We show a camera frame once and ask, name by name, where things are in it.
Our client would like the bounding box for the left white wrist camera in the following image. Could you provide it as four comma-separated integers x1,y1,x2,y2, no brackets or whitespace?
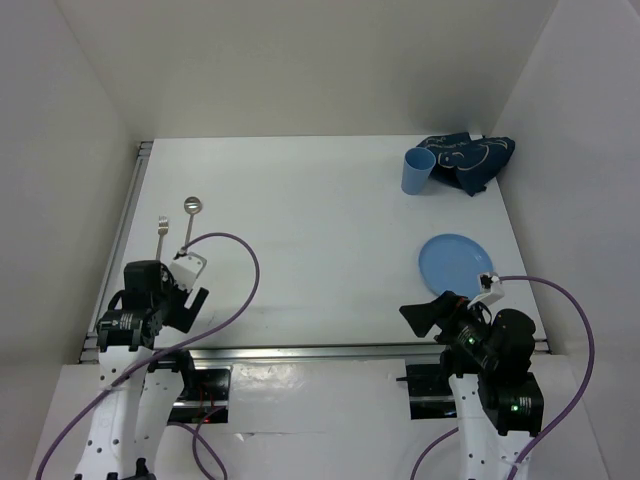
169,251,207,292

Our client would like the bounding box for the light blue plastic cup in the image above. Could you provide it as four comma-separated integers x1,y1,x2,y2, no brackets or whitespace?
401,147,436,195

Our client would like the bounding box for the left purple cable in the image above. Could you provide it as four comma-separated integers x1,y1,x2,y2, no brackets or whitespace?
27,232,261,480

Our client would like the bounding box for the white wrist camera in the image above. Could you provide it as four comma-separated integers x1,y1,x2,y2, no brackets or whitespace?
468,272,504,309
169,251,207,292

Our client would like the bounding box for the navy whale placemat cloth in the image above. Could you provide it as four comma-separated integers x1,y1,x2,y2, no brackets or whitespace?
418,132,516,197

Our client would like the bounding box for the aluminium table frame rail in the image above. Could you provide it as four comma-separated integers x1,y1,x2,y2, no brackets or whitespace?
95,135,524,361

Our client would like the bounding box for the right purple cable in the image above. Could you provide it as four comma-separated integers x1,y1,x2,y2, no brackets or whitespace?
410,274,596,480

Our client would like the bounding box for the silver metal spoon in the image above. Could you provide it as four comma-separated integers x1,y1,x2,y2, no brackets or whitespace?
183,196,203,246

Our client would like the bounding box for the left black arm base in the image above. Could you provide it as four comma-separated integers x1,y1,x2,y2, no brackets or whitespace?
169,367,231,425

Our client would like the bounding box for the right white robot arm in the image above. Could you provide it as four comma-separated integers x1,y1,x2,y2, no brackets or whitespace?
399,291,544,479

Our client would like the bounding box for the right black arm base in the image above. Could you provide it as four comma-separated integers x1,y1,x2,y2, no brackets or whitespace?
396,364,456,420

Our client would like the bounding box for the silver metal fork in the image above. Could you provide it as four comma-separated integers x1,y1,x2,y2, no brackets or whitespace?
155,216,169,261

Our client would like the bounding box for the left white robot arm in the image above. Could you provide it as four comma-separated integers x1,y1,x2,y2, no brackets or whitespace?
74,255,208,479

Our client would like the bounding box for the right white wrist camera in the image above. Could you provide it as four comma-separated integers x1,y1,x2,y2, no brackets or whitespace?
468,272,504,309

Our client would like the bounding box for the purple cable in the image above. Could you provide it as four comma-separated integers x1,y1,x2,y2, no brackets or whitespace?
27,232,261,480
410,274,596,480

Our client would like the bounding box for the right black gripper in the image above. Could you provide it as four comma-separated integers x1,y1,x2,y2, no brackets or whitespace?
399,287,499,365

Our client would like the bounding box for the light blue plastic plate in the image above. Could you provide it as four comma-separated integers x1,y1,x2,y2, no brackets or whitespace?
418,234,494,298

